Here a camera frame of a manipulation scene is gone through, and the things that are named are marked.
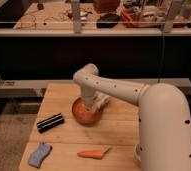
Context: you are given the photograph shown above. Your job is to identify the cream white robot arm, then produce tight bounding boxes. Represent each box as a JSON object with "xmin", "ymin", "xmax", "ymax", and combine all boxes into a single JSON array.
[{"xmin": 73, "ymin": 64, "xmax": 191, "ymax": 171}]

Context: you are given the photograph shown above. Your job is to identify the orange ceramic bowl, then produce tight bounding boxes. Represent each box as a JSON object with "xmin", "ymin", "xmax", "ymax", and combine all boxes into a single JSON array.
[{"xmin": 72, "ymin": 98, "xmax": 104, "ymax": 125}]

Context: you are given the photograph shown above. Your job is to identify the black bowl on bench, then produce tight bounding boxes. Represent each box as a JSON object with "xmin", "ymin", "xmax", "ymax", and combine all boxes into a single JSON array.
[{"xmin": 96, "ymin": 13, "xmax": 120, "ymax": 28}]

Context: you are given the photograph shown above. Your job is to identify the black ribbed rectangular block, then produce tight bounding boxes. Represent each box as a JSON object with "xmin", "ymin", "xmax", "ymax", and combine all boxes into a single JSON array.
[{"xmin": 37, "ymin": 113, "xmax": 64, "ymax": 133}]

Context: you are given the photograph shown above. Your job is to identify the orange toy carrot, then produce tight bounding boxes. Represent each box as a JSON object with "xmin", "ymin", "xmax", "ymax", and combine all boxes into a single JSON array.
[{"xmin": 77, "ymin": 148, "xmax": 109, "ymax": 159}]

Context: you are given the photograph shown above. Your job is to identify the blue grey sponge cloth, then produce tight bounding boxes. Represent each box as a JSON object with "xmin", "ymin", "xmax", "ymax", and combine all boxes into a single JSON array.
[{"xmin": 28, "ymin": 142, "xmax": 52, "ymax": 168}]

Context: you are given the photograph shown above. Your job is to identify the red box on bench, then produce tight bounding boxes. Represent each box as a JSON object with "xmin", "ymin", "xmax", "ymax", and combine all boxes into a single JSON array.
[{"xmin": 120, "ymin": 8, "xmax": 145, "ymax": 28}]

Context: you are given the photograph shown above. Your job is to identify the metal bench upright post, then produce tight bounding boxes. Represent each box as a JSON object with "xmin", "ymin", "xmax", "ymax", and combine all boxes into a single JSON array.
[{"xmin": 71, "ymin": 0, "xmax": 82, "ymax": 33}]

